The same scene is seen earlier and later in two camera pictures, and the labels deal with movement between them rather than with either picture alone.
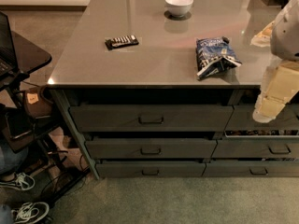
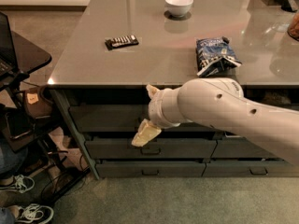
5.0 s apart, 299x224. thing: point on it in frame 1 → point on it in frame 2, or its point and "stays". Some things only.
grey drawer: x=150 y=170 stays
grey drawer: x=251 y=169 stays
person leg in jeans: x=11 y=161 stays
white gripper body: x=286 y=35 → x=154 y=110
